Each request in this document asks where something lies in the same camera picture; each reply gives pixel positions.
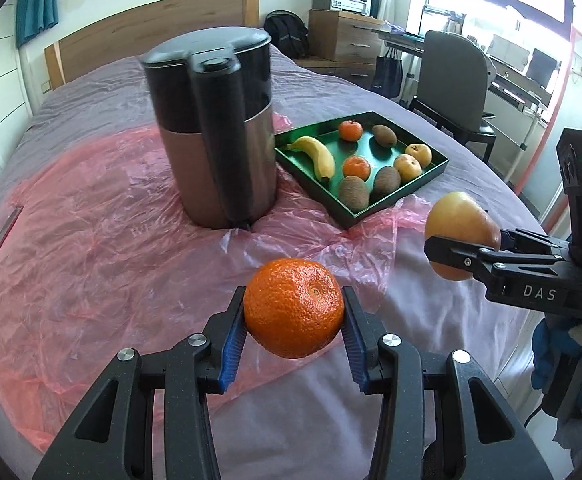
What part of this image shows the large red-green apple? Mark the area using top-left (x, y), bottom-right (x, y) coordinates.
top-left (424, 190), bottom-right (503, 282)

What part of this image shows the yellow round apple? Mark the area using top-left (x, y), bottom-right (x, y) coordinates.
top-left (393, 154), bottom-right (422, 183)

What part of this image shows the brown kiwi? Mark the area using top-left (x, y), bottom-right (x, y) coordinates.
top-left (372, 166), bottom-right (402, 196)
top-left (338, 176), bottom-right (370, 214)
top-left (371, 125), bottom-right (397, 148)

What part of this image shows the yellow striped small apple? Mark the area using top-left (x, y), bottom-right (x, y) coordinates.
top-left (405, 143), bottom-right (432, 169)

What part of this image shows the mandarin with stem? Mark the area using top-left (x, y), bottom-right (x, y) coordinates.
top-left (338, 120), bottom-right (364, 142)

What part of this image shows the yellow banana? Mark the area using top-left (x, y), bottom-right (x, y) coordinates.
top-left (287, 136), bottom-right (335, 181)

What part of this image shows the blue gloved right hand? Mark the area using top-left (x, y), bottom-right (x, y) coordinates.
top-left (531, 314), bottom-right (582, 422)

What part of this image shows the green rectangular tray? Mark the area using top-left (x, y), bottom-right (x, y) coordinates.
top-left (275, 112), bottom-right (448, 229)

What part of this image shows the desk by window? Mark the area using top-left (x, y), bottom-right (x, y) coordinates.
top-left (375, 22), bottom-right (557, 181)

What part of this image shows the grey office chair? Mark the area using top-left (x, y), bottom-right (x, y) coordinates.
top-left (408, 30), bottom-right (496, 162)

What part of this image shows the pink plastic sheet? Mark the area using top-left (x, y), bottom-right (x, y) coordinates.
top-left (0, 126), bottom-right (430, 451)

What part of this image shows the dark blue hanging bag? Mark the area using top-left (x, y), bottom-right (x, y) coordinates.
top-left (370, 48), bottom-right (404, 99)

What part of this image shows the wooden drawer cabinet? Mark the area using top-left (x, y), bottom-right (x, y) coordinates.
top-left (295, 10), bottom-right (383, 90)

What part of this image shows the black backpack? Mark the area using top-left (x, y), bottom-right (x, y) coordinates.
top-left (264, 10), bottom-right (309, 58)

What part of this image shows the black and copper kettle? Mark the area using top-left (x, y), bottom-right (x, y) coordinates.
top-left (140, 26), bottom-right (277, 229)

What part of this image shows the wooden headboard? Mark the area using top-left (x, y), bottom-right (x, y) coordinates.
top-left (44, 0), bottom-right (259, 90)

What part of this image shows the teal left curtain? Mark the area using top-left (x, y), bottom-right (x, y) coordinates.
top-left (15, 0), bottom-right (59, 49)

